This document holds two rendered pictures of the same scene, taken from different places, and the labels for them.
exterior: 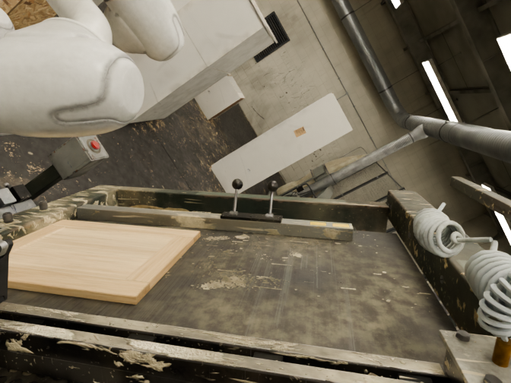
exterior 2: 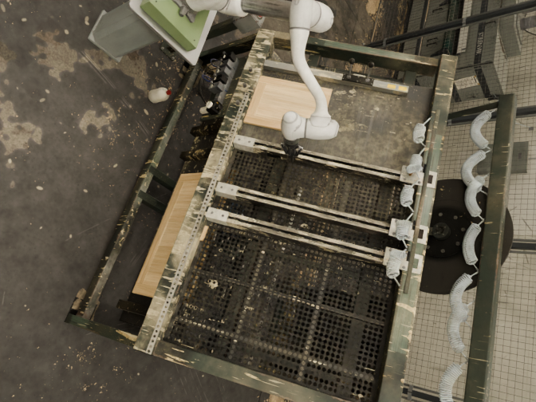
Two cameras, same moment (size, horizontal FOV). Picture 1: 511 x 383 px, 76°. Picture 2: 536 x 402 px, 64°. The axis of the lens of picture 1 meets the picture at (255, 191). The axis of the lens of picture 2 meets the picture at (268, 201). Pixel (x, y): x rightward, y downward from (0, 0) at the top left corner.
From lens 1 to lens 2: 2.08 m
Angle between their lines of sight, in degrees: 53
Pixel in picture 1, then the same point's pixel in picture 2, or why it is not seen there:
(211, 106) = not seen: outside the picture
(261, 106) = not seen: outside the picture
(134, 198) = (285, 43)
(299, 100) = not seen: outside the picture
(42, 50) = (323, 132)
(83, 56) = (330, 133)
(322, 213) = (399, 64)
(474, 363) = (403, 175)
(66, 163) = (244, 26)
